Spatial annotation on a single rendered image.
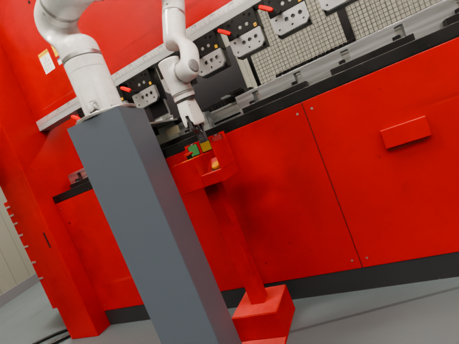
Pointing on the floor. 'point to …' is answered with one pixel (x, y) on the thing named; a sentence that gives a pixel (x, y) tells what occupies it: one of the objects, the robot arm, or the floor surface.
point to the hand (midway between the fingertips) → (202, 137)
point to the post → (345, 24)
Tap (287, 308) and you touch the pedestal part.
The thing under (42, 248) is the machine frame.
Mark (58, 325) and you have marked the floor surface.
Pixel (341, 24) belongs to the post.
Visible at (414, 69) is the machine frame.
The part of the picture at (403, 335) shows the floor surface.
